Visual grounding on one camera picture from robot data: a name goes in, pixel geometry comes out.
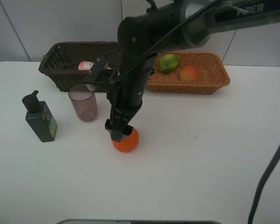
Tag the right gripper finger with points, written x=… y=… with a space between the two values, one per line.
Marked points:
x=114 y=129
x=128 y=130

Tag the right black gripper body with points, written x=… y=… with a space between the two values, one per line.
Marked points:
x=126 y=93

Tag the orange tangerine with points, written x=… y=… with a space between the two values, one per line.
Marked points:
x=129 y=143

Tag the translucent purple plastic cup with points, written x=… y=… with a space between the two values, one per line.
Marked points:
x=84 y=102

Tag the pink lotion bottle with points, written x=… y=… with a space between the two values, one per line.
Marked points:
x=85 y=66

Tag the green lime fruit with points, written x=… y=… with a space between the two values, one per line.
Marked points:
x=167 y=63

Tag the red yellow peach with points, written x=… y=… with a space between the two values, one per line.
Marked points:
x=189 y=73

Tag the dark green pump bottle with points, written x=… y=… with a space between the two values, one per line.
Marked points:
x=39 y=117

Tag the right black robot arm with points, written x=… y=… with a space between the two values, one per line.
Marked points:
x=182 y=24

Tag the dark brown wicker basket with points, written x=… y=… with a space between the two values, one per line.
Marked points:
x=61 y=62

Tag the light orange wicker basket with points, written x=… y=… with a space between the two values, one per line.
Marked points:
x=212 y=74

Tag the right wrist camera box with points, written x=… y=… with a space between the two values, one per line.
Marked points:
x=98 y=78

